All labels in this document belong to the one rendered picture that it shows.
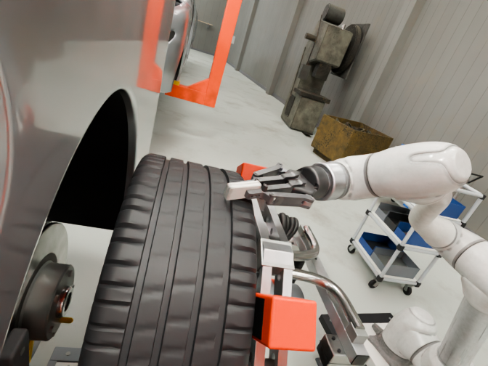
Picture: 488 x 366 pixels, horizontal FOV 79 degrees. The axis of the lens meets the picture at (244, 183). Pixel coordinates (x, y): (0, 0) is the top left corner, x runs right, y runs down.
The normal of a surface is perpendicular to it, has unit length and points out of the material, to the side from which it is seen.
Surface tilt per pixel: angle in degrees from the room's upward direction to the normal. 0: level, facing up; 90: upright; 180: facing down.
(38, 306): 46
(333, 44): 92
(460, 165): 51
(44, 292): 31
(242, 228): 20
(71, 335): 0
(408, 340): 82
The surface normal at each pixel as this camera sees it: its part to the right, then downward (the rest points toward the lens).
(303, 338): 0.30, -0.28
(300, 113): 0.13, 0.47
